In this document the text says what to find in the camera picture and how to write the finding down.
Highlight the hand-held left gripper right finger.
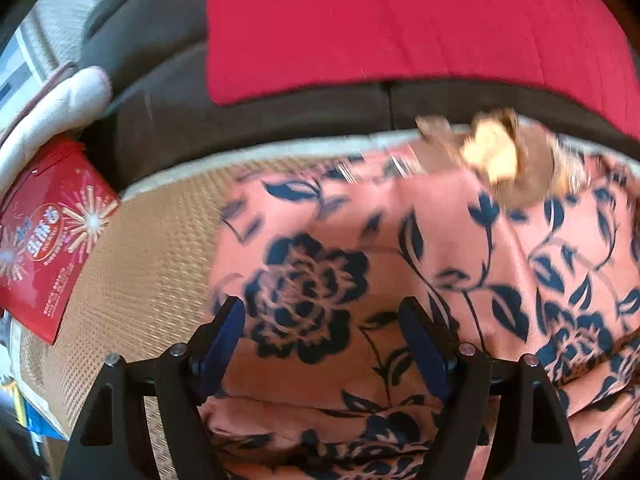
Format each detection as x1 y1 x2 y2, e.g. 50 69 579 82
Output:
399 296 583 480

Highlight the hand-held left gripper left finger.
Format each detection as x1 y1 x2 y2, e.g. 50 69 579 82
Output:
60 296 247 480

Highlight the orange floral garment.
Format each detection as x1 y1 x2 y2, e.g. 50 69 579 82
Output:
197 135 640 480

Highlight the woven bamboo mat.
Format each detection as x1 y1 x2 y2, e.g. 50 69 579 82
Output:
20 127 601 480

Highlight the brown and yellow cloth piece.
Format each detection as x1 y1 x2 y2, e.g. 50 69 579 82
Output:
416 108 583 208

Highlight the red printed gift box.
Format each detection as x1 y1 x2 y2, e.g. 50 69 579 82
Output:
0 135 121 346

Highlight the brown leather sofa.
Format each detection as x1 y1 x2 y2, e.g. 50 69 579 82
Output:
80 0 640 201

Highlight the white quilted blanket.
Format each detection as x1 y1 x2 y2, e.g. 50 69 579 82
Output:
0 66 113 192

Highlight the red blanket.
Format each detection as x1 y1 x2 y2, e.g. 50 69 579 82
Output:
202 0 640 126

